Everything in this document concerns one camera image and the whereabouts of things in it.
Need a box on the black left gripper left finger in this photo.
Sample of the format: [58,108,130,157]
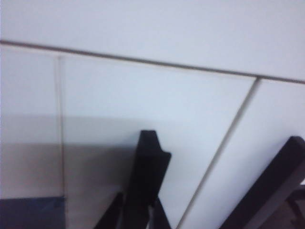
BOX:
[94,192,126,229]

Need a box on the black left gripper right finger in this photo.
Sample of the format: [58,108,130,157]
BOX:
[149,198,173,229]

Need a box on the white drawer front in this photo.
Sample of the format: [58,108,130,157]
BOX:
[0,0,305,84]

